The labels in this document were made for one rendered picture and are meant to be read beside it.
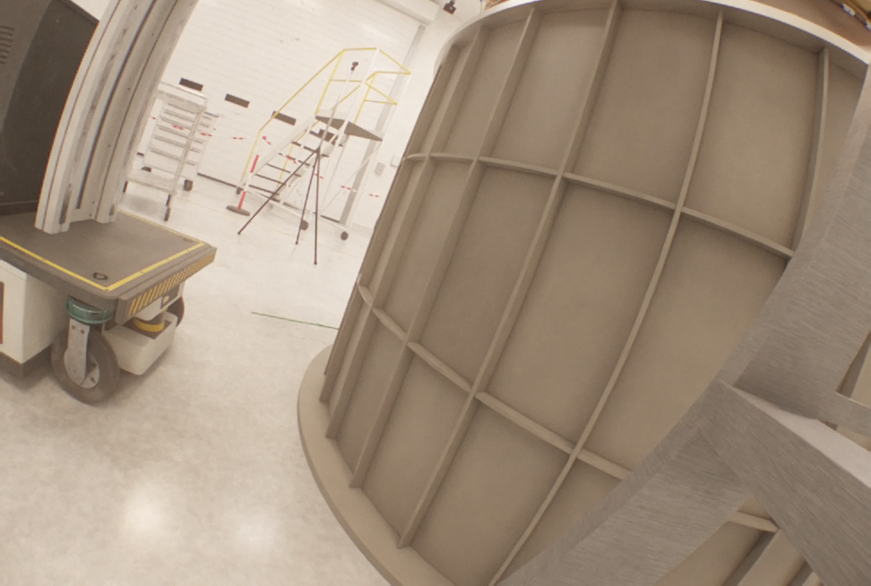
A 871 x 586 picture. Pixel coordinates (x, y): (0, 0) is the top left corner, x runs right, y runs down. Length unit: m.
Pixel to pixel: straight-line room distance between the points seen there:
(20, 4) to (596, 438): 1.42
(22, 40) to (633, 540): 1.22
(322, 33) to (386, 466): 8.30
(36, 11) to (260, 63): 7.55
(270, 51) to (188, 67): 1.63
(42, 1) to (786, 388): 1.25
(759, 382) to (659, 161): 0.46
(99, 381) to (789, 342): 1.06
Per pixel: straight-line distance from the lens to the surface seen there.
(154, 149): 5.29
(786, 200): 0.68
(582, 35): 0.83
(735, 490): 0.29
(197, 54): 8.64
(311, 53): 8.57
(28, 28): 1.10
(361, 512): 0.93
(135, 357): 1.09
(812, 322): 0.27
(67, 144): 1.06
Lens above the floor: 0.63
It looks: 4 degrees down
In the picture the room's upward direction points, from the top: 21 degrees clockwise
